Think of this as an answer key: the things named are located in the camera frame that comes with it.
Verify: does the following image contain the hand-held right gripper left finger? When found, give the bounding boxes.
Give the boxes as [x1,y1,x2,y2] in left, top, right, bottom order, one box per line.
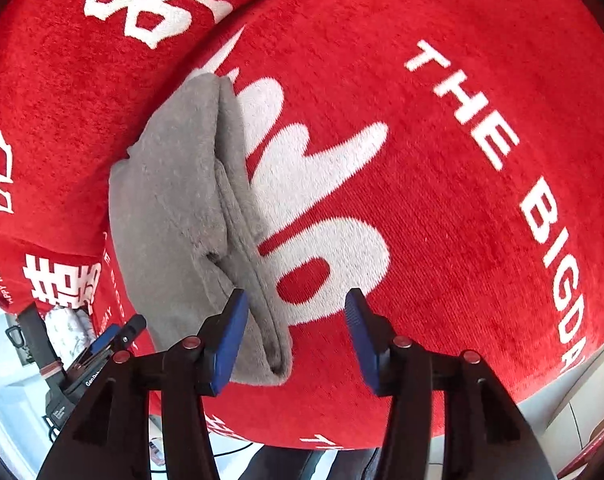
[36,288,250,480]

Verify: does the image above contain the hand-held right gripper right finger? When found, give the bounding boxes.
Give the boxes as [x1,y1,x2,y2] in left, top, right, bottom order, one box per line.
[344,288,558,480]

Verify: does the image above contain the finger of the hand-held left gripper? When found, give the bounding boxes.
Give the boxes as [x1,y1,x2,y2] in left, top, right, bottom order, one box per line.
[112,314,148,352]
[89,323,123,357]

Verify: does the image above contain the grey knit sweater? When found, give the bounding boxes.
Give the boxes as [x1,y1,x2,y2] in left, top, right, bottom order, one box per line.
[108,72,293,387]

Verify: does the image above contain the white patterned cloth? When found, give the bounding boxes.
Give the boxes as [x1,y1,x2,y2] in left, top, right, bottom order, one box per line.
[44,306,95,356]

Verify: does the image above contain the person's dark trousers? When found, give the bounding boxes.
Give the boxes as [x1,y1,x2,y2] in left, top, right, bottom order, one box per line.
[237,445,385,480]

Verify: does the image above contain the red printed blanket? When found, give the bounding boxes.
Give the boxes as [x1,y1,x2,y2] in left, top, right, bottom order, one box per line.
[96,0,604,453]

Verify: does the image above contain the red chair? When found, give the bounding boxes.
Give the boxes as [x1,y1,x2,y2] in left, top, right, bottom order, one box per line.
[557,407,604,480]

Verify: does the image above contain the red towel with white characters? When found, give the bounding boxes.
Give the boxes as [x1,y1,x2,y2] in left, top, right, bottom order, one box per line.
[0,0,323,321]

